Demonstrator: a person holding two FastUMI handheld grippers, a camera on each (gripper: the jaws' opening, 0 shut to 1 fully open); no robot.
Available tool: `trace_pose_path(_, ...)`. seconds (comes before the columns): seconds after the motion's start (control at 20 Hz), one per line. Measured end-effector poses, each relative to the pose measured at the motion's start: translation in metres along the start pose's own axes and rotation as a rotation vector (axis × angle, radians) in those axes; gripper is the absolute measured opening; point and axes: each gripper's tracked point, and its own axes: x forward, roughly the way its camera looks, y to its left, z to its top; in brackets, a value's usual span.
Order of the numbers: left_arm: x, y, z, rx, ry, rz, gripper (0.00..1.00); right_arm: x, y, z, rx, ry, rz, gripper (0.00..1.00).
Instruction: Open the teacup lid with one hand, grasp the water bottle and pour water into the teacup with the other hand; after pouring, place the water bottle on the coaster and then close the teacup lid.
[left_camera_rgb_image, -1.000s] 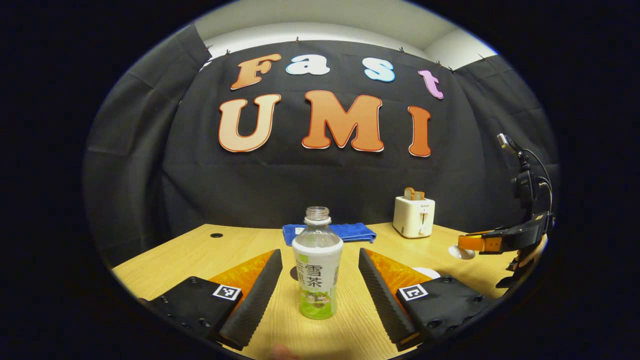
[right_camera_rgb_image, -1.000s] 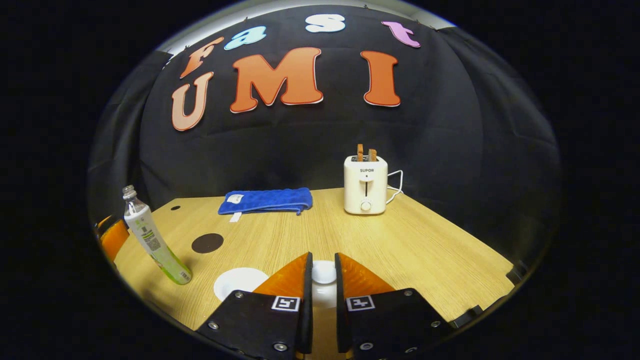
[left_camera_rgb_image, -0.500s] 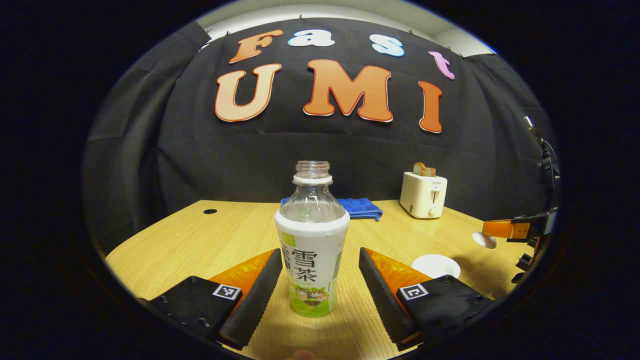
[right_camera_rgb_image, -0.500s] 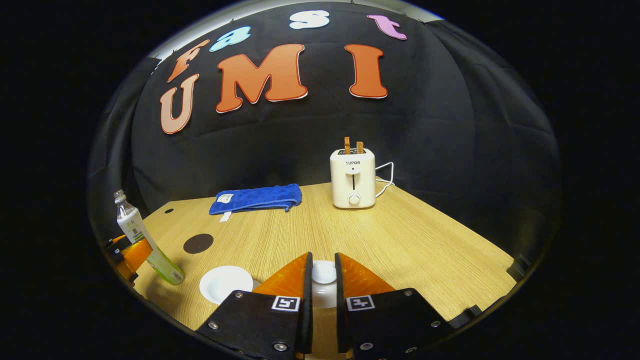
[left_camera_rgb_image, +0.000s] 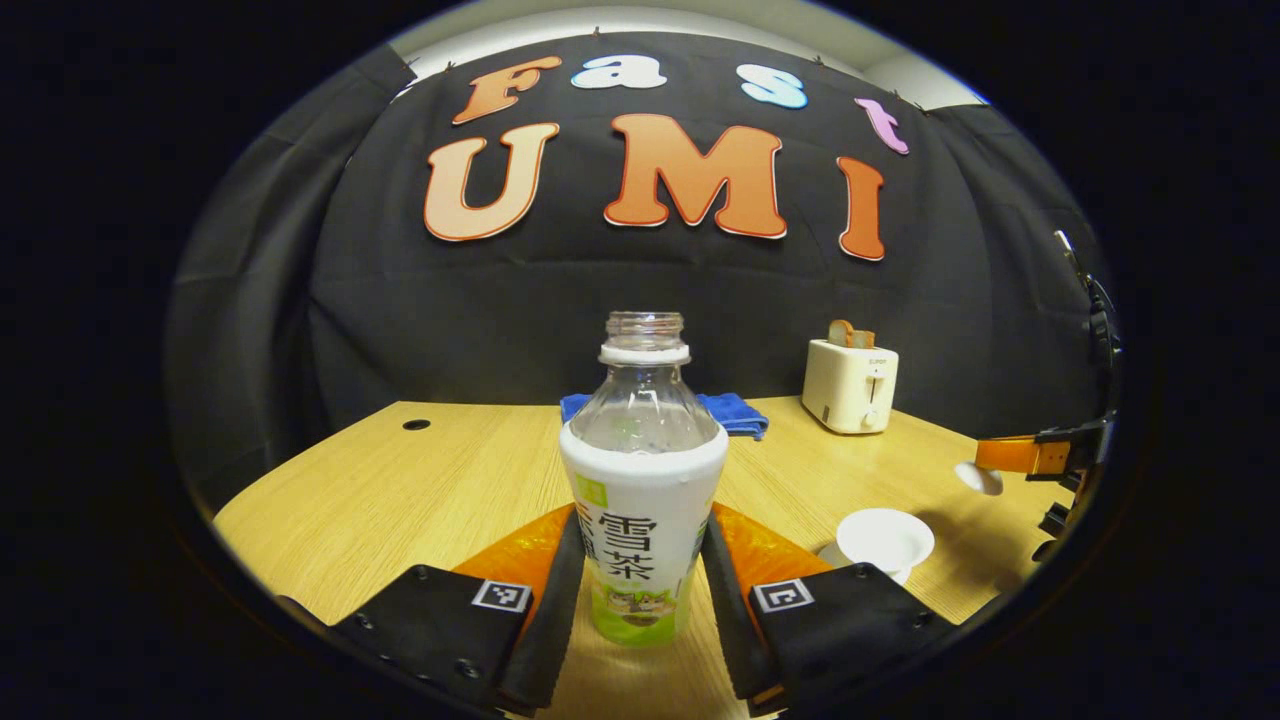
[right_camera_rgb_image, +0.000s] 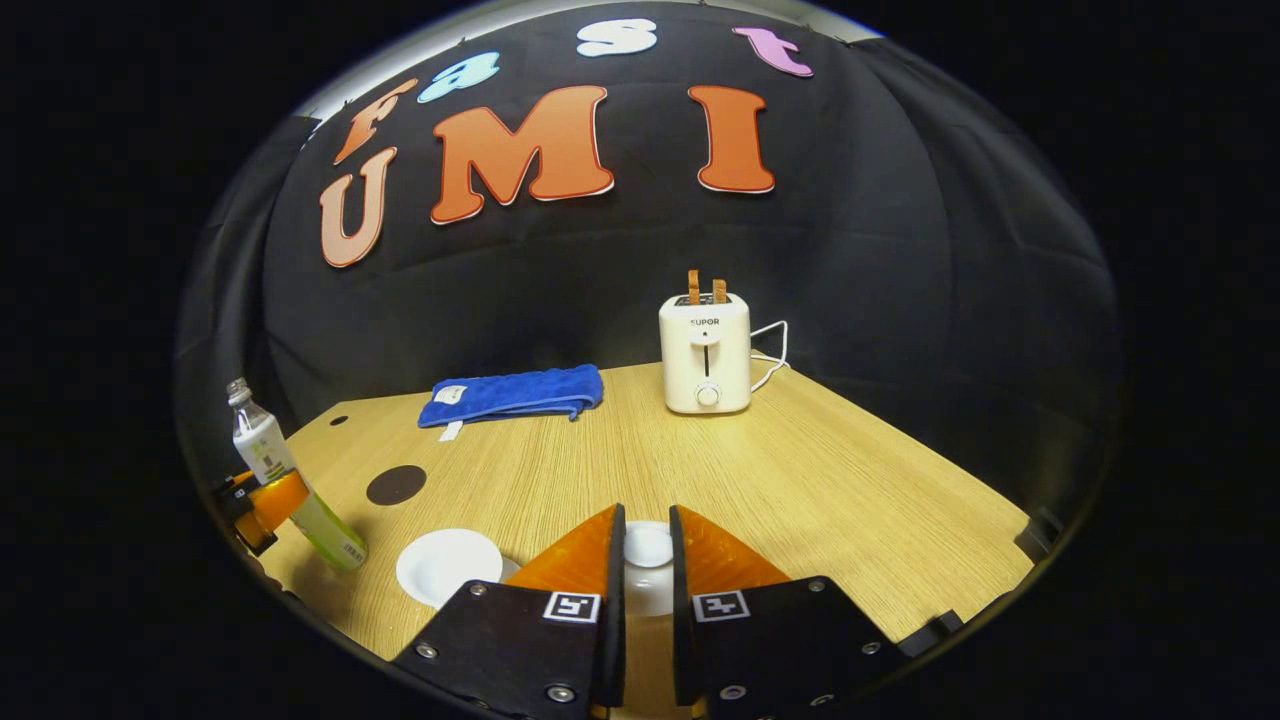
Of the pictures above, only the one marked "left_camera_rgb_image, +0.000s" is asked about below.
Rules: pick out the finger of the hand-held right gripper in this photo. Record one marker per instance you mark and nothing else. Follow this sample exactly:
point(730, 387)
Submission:
point(1010, 455)

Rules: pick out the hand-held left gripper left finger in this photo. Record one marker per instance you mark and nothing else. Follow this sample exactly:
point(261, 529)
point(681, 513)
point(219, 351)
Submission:
point(560, 620)

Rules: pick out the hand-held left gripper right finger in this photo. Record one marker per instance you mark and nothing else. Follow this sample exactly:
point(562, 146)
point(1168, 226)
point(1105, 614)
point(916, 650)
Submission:
point(725, 620)

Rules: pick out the clear water bottle white label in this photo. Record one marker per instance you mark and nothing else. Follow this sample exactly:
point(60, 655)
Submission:
point(640, 500)

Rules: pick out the white teacup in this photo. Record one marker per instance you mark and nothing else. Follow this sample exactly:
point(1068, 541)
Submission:
point(885, 538)

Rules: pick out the white saucer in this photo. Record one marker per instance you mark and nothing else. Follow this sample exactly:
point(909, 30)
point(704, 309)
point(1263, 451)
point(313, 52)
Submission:
point(830, 556)

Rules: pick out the white toaster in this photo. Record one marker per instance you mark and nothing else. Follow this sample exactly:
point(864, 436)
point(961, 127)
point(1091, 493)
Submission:
point(850, 390)

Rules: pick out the toast slice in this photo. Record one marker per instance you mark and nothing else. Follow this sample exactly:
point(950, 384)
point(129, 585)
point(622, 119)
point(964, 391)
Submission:
point(841, 334)
point(864, 339)

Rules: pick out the blue towel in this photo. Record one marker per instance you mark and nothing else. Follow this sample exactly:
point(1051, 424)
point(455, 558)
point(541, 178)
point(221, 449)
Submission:
point(740, 412)

